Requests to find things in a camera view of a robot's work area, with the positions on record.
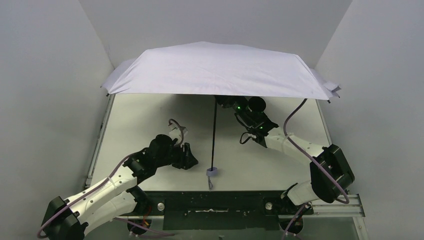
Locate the black and lavender folding umbrella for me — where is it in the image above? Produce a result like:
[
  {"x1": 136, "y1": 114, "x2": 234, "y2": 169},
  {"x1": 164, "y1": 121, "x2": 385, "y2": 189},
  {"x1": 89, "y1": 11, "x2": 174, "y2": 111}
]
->
[{"x1": 101, "y1": 41, "x2": 342, "y2": 191}]

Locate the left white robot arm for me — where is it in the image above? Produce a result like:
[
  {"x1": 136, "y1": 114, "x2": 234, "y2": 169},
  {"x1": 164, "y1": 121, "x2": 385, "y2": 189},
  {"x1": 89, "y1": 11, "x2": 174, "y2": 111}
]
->
[{"x1": 37, "y1": 134, "x2": 199, "y2": 240}]

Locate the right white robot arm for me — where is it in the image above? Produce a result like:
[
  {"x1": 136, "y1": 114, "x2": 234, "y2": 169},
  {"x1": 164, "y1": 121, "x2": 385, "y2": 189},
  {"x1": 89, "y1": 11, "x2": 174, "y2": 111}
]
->
[{"x1": 215, "y1": 95, "x2": 355, "y2": 206}]

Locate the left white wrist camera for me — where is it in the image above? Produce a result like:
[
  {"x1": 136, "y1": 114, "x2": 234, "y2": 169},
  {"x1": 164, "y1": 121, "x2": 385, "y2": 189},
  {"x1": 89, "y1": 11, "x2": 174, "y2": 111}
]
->
[{"x1": 168, "y1": 126, "x2": 188, "y2": 146}]

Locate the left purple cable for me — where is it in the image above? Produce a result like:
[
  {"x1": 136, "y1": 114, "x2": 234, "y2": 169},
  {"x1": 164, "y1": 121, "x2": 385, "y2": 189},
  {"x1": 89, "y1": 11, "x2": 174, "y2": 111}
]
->
[{"x1": 36, "y1": 118, "x2": 185, "y2": 240}]

